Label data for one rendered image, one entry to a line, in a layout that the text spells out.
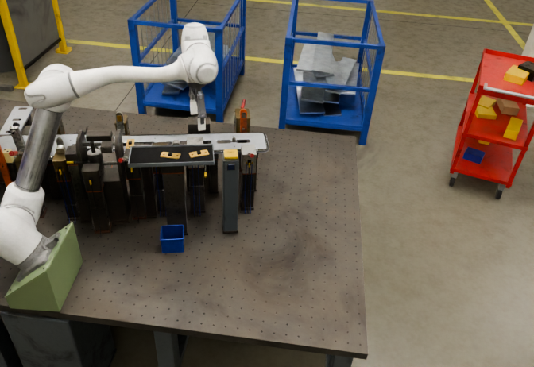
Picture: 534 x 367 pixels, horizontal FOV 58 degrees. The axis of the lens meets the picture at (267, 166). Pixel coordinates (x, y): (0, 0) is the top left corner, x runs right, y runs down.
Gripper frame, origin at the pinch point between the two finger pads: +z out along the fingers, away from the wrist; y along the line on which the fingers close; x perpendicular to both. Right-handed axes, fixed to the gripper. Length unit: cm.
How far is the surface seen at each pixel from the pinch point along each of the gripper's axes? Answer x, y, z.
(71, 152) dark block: 53, 23, 22
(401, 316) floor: -112, -38, 133
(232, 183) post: -13.6, -6.9, 32.6
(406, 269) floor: -136, -7, 133
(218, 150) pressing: -15.5, 21.9, 33.3
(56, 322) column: 70, -31, 69
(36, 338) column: 81, -25, 83
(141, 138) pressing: 20, 44, 34
